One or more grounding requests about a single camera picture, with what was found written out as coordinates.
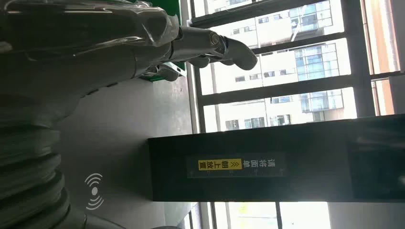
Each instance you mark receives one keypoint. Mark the yellow black column label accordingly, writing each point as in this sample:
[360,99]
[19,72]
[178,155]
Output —
[221,165]

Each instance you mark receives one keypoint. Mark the black window frame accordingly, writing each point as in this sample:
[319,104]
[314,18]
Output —
[284,89]

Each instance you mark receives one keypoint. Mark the green plastic crate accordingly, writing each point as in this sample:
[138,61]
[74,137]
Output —
[173,7]

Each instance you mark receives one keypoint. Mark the building outside window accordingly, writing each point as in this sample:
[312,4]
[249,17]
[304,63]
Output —
[278,66]

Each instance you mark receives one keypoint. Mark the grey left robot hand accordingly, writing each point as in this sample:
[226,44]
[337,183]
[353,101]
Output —
[79,47]

